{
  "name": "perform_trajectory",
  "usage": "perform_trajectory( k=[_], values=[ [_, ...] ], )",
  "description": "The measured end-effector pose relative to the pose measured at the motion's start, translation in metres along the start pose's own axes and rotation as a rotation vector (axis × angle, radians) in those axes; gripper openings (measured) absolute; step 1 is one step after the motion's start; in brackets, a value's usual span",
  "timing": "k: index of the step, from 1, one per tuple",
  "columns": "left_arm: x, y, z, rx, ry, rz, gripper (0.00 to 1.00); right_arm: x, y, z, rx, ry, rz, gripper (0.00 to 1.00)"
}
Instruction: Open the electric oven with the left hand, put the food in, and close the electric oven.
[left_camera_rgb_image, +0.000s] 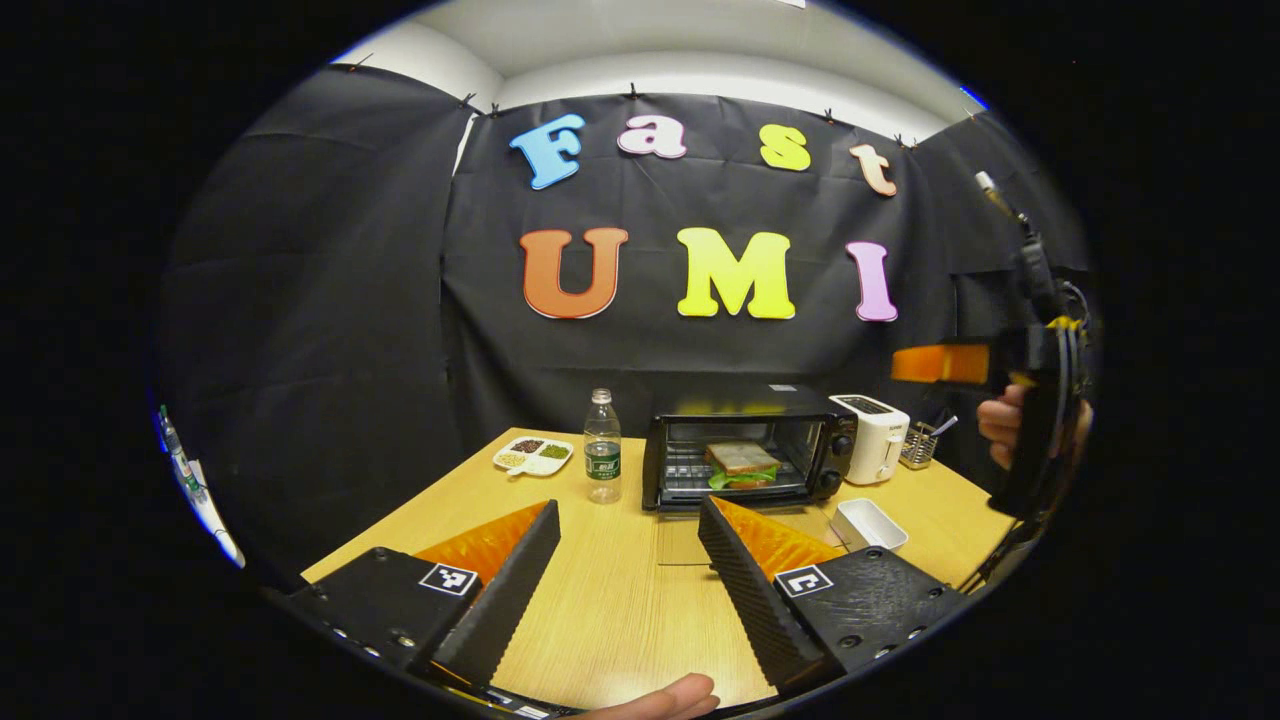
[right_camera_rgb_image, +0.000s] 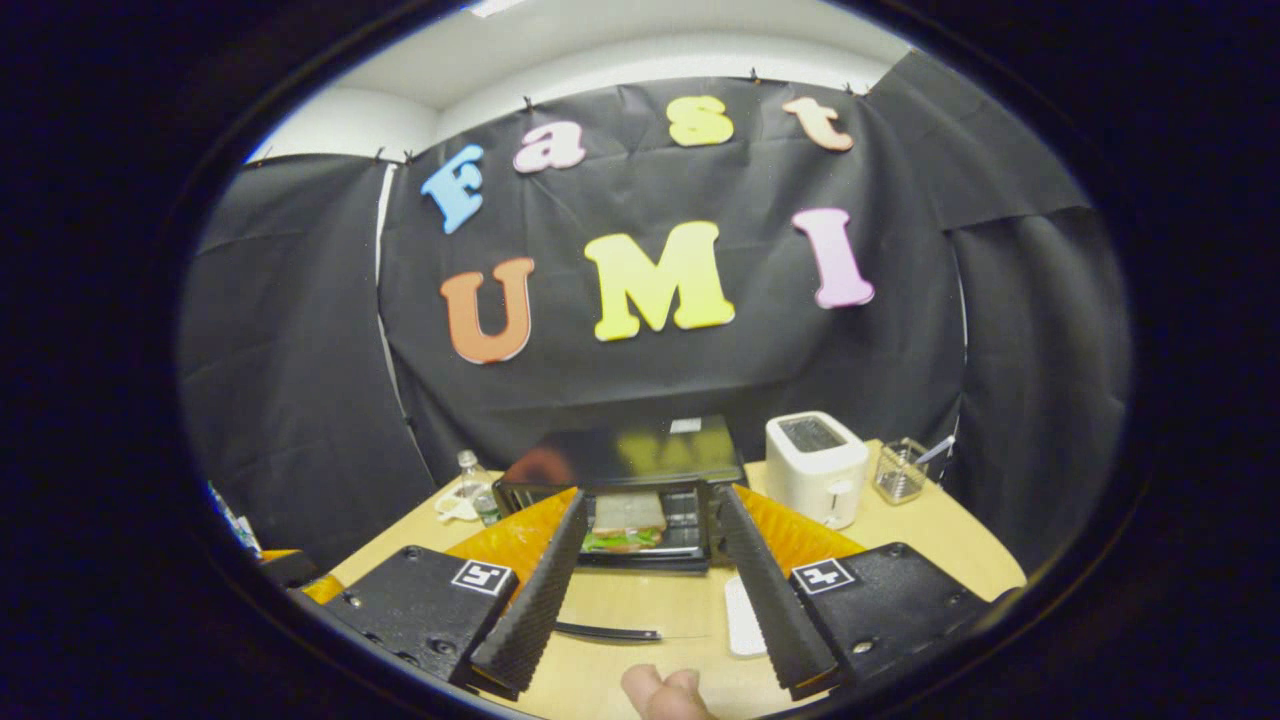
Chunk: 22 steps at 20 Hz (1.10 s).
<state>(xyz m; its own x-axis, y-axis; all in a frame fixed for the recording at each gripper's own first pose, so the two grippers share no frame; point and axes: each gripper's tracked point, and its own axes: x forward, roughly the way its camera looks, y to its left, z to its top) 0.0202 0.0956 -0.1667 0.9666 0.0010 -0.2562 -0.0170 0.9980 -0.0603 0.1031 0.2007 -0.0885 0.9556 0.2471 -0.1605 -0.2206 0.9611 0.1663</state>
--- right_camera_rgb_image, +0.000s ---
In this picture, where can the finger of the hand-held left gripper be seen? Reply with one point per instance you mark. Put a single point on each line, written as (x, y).
(300, 575)

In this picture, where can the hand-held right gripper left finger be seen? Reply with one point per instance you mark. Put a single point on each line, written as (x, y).
(540, 600)

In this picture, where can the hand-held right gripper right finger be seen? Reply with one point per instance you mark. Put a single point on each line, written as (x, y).
(770, 600)

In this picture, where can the sandwich with lettuce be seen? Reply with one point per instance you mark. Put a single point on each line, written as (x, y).
(628, 520)

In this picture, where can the black electric oven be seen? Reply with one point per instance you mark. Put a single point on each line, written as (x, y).
(620, 450)

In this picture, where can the small white plate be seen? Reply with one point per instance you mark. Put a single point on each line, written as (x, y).
(743, 620)

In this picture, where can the clear plastic water bottle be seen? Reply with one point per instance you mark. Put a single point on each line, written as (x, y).
(482, 495)

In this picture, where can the white toaster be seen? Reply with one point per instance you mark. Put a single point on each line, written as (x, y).
(815, 470)

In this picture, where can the black backdrop cloth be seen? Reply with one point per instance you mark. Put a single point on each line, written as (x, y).
(300, 350)

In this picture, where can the grey utensil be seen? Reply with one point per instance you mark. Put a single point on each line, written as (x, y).
(938, 450)

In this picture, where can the row of black cloth clips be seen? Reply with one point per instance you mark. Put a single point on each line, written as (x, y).
(527, 103)

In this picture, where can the ceiling light panel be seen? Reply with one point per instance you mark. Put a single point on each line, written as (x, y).
(495, 6)

